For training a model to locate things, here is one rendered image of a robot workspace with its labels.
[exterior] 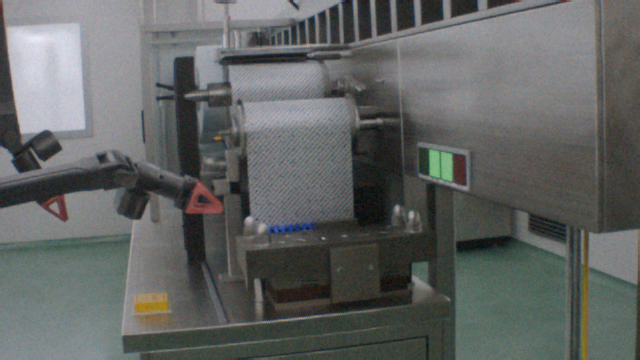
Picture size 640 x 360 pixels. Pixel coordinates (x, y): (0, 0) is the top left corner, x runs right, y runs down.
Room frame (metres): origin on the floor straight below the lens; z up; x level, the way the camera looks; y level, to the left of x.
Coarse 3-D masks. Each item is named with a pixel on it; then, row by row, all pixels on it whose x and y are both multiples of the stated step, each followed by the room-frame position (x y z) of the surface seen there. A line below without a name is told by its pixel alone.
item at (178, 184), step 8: (160, 176) 1.57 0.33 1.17; (168, 176) 1.57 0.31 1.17; (176, 176) 1.58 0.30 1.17; (184, 176) 1.64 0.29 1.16; (160, 184) 1.56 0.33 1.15; (168, 184) 1.56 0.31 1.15; (176, 184) 1.57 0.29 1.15; (184, 184) 1.55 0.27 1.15; (160, 192) 1.57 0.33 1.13; (168, 192) 1.57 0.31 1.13; (176, 192) 1.57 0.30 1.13; (184, 192) 1.59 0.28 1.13; (176, 200) 1.56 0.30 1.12
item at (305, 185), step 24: (264, 168) 1.64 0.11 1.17; (288, 168) 1.65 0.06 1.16; (312, 168) 1.66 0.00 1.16; (336, 168) 1.67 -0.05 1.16; (264, 192) 1.64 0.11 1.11; (288, 192) 1.65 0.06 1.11; (312, 192) 1.66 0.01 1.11; (336, 192) 1.67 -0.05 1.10; (264, 216) 1.64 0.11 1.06; (288, 216) 1.65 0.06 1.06; (312, 216) 1.66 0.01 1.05; (336, 216) 1.67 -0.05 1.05
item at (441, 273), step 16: (432, 192) 1.88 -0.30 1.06; (448, 192) 1.87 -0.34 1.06; (432, 208) 1.88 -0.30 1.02; (448, 208) 1.87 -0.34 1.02; (432, 224) 1.88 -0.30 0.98; (448, 224) 1.87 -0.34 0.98; (448, 240) 1.87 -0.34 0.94; (448, 256) 1.87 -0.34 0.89; (432, 272) 1.89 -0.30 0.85; (448, 272) 1.87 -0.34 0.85; (448, 288) 1.87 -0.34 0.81
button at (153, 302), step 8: (136, 296) 1.50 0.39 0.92; (144, 296) 1.50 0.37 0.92; (152, 296) 1.49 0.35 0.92; (160, 296) 1.49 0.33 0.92; (136, 304) 1.45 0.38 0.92; (144, 304) 1.45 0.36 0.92; (152, 304) 1.45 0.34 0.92; (160, 304) 1.46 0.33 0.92; (136, 312) 1.45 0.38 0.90; (144, 312) 1.45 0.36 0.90
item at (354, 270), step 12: (336, 252) 1.45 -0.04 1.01; (348, 252) 1.45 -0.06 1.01; (360, 252) 1.46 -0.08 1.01; (372, 252) 1.47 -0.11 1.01; (336, 264) 1.45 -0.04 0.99; (348, 264) 1.45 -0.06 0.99; (360, 264) 1.46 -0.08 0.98; (372, 264) 1.47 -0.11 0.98; (336, 276) 1.45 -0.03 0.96; (348, 276) 1.45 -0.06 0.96; (360, 276) 1.46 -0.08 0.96; (372, 276) 1.47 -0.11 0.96; (336, 288) 1.45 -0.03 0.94; (348, 288) 1.45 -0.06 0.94; (360, 288) 1.46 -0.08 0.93; (372, 288) 1.46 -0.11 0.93; (336, 300) 1.45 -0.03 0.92; (348, 300) 1.45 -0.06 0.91
